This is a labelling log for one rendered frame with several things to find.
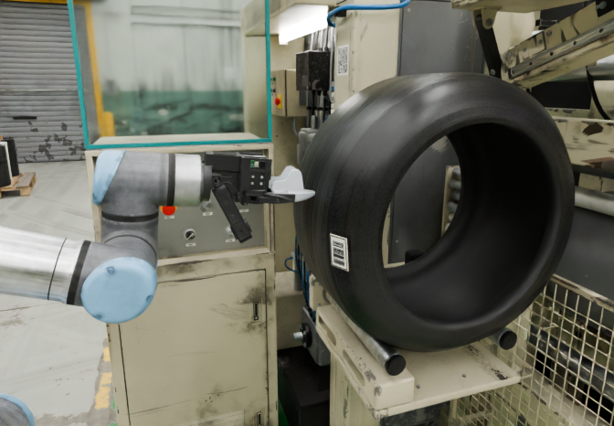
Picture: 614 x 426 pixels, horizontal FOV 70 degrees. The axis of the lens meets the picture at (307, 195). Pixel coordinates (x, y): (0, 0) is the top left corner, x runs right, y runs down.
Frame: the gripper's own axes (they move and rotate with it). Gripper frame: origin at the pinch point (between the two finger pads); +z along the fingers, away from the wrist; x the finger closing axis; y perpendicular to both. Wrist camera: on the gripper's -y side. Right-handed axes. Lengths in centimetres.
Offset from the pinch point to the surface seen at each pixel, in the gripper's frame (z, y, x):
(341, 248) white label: 3.1, -6.5, -10.9
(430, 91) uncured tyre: 17.3, 21.5, -9.1
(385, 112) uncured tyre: 9.6, 17.1, -7.8
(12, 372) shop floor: -94, -135, 161
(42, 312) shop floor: -94, -135, 228
